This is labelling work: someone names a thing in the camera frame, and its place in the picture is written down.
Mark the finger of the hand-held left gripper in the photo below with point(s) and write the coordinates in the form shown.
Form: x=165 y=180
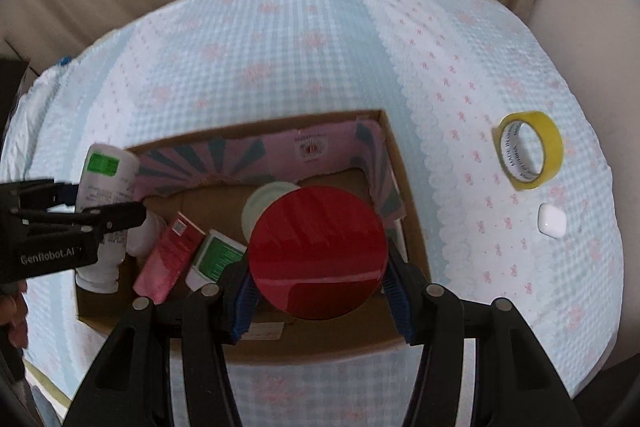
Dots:
x=120 y=214
x=45 y=192

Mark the white packet with green label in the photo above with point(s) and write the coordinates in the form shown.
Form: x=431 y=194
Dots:
x=217 y=257

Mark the white earbuds case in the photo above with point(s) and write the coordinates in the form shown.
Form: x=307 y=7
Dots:
x=550 y=219

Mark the grey headboard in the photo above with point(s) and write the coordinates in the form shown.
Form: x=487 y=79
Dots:
x=10 y=82

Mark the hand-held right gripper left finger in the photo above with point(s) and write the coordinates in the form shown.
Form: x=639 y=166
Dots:
x=242 y=302

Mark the white bottle with green label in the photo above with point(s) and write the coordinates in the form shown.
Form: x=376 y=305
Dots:
x=107 y=167

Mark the blue pink printed bed sheet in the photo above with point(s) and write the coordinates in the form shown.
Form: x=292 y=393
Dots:
x=300 y=47

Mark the yellow tape roll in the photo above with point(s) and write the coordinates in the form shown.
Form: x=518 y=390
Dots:
x=550 y=142

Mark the light blue quilt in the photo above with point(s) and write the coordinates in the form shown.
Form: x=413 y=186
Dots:
x=35 y=107

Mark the white round jar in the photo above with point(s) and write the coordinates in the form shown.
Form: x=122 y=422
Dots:
x=265 y=207

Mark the cardboard box with pink flaps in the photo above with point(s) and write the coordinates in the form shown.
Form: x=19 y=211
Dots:
x=405 y=187

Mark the red round lid container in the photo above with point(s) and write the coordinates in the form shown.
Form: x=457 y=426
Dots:
x=317 y=252

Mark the small white container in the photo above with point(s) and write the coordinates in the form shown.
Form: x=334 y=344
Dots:
x=145 y=237

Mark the person's left hand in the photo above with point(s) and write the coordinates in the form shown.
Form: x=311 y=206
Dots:
x=12 y=312

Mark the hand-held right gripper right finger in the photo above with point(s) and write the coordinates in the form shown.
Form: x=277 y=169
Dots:
x=400 y=307

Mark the small red carton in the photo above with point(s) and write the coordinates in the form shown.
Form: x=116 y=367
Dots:
x=167 y=257

